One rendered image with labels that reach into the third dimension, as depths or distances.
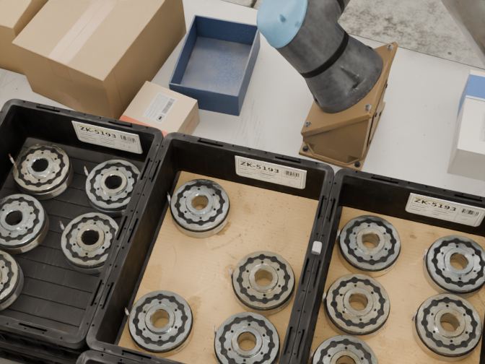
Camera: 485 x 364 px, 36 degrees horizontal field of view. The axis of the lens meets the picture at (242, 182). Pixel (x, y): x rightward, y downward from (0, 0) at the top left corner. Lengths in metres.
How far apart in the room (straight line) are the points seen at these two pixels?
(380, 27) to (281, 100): 1.16
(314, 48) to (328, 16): 0.06
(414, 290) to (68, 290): 0.58
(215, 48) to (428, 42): 1.17
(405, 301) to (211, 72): 0.69
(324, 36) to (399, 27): 1.39
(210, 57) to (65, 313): 0.70
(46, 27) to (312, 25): 0.56
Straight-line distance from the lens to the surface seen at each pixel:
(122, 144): 1.36
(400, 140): 1.58
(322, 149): 1.50
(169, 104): 1.52
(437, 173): 1.55
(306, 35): 1.35
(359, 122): 1.39
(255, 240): 1.29
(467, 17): 1.13
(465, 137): 1.50
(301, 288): 1.14
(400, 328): 1.25
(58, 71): 1.55
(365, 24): 2.73
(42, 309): 1.29
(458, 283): 1.26
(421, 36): 2.73
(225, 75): 1.65
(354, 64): 1.39
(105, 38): 1.54
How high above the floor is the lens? 1.98
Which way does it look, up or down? 59 degrees down
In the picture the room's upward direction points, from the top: 3 degrees counter-clockwise
